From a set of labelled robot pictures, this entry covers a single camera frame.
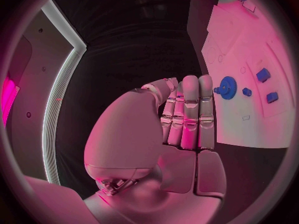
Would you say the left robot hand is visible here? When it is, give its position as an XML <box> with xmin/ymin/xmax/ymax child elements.
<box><xmin>83</xmin><ymin>74</ymin><xmax>228</xmax><ymax>224</ymax></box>

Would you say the white task board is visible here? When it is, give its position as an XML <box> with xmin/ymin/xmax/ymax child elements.
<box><xmin>200</xmin><ymin>0</ymin><xmax>294</xmax><ymax>149</ymax></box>

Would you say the blue gear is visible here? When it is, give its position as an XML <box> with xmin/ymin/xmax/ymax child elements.
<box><xmin>213</xmin><ymin>76</ymin><xmax>239</xmax><ymax>100</ymax></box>

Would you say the blue block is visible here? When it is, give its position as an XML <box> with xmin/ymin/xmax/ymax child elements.
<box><xmin>255</xmin><ymin>67</ymin><xmax>272</xmax><ymax>83</ymax></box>
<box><xmin>266</xmin><ymin>92</ymin><xmax>279</xmax><ymax>104</ymax></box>

